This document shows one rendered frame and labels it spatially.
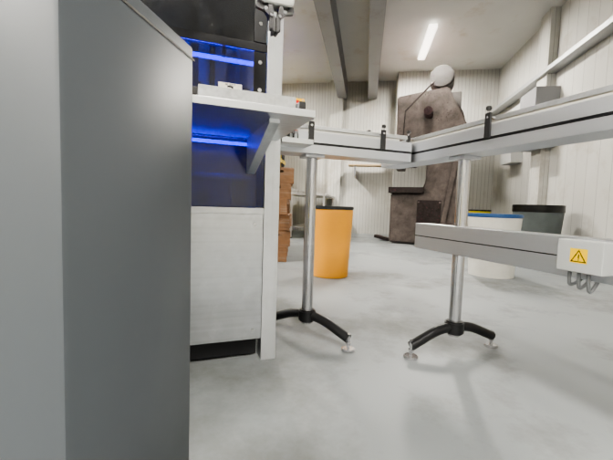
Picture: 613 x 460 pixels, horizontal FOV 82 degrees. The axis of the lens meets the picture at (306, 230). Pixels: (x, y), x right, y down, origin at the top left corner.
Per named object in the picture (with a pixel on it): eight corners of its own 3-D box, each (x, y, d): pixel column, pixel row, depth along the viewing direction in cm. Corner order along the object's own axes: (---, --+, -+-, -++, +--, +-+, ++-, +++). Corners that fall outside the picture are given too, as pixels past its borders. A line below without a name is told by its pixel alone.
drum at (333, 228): (349, 280, 293) (352, 206, 288) (304, 277, 300) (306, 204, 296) (352, 272, 330) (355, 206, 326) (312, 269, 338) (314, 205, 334)
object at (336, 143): (274, 149, 144) (275, 109, 143) (264, 154, 158) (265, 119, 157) (413, 162, 167) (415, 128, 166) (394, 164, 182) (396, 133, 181)
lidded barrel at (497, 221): (504, 271, 364) (508, 214, 360) (530, 281, 316) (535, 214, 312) (455, 268, 368) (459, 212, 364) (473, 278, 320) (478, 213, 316)
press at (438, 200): (374, 245, 586) (382, 58, 565) (372, 237, 722) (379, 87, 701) (474, 249, 561) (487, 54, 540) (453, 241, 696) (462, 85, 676)
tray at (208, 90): (192, 125, 121) (192, 114, 120) (266, 132, 129) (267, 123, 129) (198, 98, 89) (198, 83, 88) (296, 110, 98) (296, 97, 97)
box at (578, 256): (555, 268, 103) (557, 238, 102) (566, 267, 105) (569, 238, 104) (601, 277, 92) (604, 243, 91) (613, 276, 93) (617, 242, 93)
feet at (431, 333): (399, 354, 148) (400, 322, 147) (488, 342, 166) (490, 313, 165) (410, 362, 141) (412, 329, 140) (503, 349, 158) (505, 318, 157)
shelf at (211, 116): (68, 125, 118) (68, 120, 118) (271, 144, 142) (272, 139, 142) (2, 78, 73) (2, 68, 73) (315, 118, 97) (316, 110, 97)
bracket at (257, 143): (246, 173, 131) (246, 138, 130) (254, 173, 132) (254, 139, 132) (268, 164, 100) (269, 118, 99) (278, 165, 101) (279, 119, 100)
